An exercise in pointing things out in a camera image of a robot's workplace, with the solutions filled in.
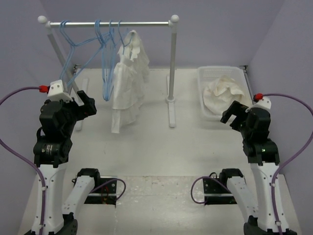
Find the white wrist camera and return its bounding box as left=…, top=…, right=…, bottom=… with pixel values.
left=47, top=80, right=73, bottom=103
left=246, top=93, right=271, bottom=113

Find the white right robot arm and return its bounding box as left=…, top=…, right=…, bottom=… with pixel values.
left=218, top=100, right=296, bottom=235

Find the white hanging garment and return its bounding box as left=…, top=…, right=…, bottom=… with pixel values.
left=111, top=30, right=150, bottom=134

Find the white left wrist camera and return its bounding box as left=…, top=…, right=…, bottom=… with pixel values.
left=47, top=80, right=73, bottom=103

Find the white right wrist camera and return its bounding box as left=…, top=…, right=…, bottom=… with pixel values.
left=246, top=93, right=271, bottom=113

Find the white clothes rack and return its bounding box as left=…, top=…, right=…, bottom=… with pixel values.
left=38, top=15, right=179, bottom=128

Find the white plastic basket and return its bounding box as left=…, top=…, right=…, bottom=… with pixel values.
left=197, top=66, right=252, bottom=121

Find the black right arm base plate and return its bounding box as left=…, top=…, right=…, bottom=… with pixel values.
left=202, top=179, right=237, bottom=205

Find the blue hanger holding garment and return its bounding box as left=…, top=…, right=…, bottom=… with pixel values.
left=117, top=20, right=136, bottom=58

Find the blue wire hanger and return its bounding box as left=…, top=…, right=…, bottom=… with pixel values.
left=59, top=20, right=97, bottom=82

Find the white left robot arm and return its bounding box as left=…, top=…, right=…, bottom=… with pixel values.
left=28, top=91, right=102, bottom=235

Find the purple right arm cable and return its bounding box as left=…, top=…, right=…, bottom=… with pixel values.
left=190, top=93, right=313, bottom=235

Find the blue empty hangers bunch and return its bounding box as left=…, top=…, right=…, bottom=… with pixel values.
left=94, top=20, right=121, bottom=101

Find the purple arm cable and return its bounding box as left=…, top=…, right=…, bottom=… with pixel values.
left=190, top=93, right=313, bottom=235
left=0, top=85, right=127, bottom=233

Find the white skirt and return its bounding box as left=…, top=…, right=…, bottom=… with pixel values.
left=202, top=75, right=251, bottom=115

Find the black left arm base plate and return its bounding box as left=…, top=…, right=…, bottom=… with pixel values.
left=85, top=180, right=117, bottom=206

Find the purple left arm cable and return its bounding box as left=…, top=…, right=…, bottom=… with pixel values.
left=0, top=85, right=127, bottom=233

